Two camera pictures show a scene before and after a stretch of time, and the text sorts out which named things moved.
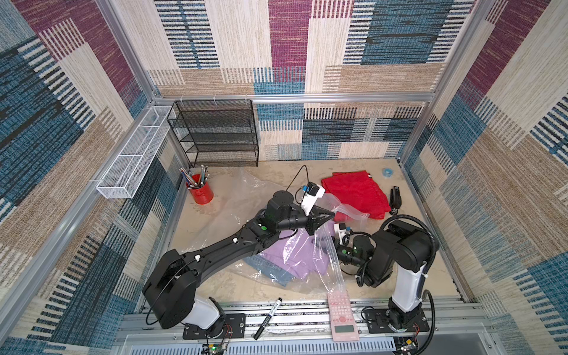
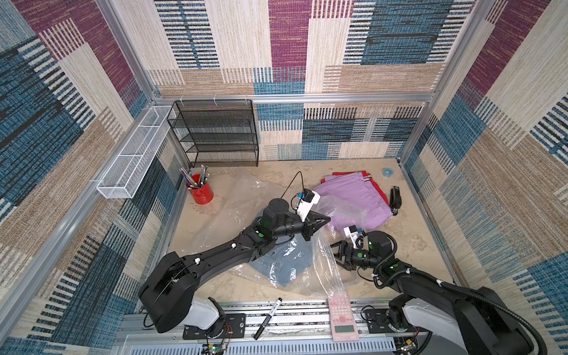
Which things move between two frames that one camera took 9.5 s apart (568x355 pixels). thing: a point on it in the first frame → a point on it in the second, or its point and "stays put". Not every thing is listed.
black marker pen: x=268 y=318 stays put
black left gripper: x=313 y=220 stays put
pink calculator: x=343 y=323 stays put
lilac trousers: x=308 y=255 → x=349 y=200
